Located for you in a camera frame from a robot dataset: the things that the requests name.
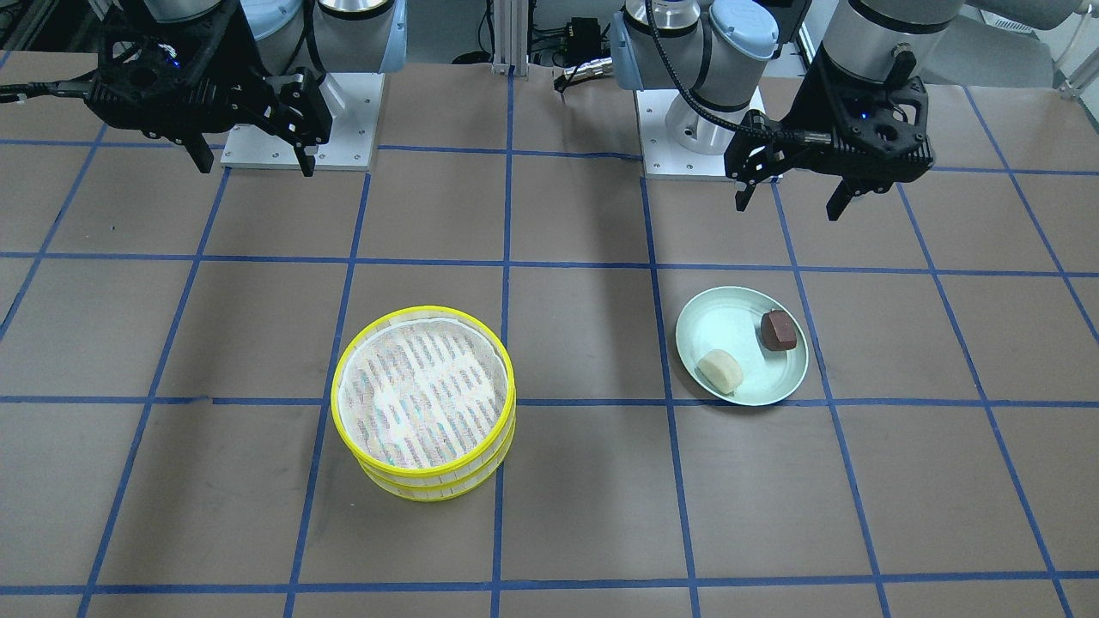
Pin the aluminium frame post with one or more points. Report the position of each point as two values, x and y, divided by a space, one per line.
510 33

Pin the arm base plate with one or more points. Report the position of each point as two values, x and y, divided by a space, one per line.
355 100
678 144

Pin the brown steamed bun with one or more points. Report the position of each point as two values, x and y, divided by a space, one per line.
778 331

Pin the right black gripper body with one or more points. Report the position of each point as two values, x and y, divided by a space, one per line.
246 62

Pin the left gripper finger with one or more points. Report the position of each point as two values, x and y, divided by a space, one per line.
746 187
846 191

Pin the yellow steamer layer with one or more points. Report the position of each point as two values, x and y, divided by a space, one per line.
425 390
451 484

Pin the white steamed bun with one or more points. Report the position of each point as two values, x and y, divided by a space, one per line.
721 370

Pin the white steamer cloth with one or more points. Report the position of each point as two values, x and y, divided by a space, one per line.
421 386

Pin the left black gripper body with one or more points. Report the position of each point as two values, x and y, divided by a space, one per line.
805 106

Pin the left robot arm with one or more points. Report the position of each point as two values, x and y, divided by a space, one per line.
714 52

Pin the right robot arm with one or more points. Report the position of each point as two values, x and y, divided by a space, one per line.
333 36

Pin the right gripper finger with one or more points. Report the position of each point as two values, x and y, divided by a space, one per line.
204 157
307 158

